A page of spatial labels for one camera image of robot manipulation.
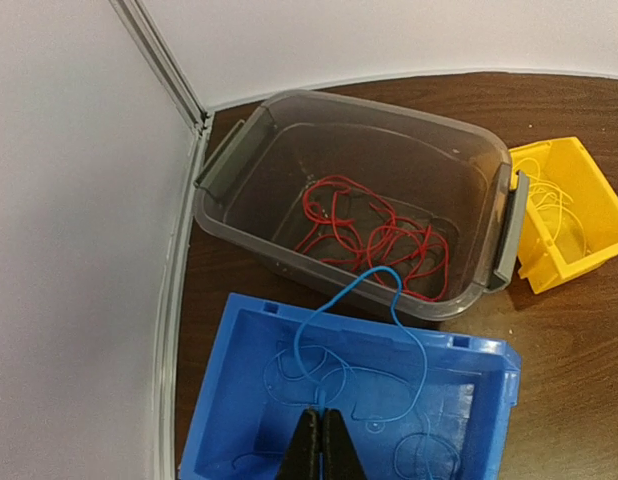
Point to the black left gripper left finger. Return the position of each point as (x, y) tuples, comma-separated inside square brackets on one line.
[(302, 458)]

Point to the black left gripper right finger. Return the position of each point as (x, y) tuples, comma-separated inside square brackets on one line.
[(340, 460)]

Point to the blue plastic bin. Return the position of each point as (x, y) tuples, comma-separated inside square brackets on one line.
[(418, 404)]

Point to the clear grey plastic tub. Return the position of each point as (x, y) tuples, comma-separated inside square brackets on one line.
[(417, 209)]

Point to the yellow plastic bin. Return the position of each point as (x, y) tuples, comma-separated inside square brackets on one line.
[(571, 220)]

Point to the left corner aluminium post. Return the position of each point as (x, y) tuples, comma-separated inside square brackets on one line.
[(143, 30)]

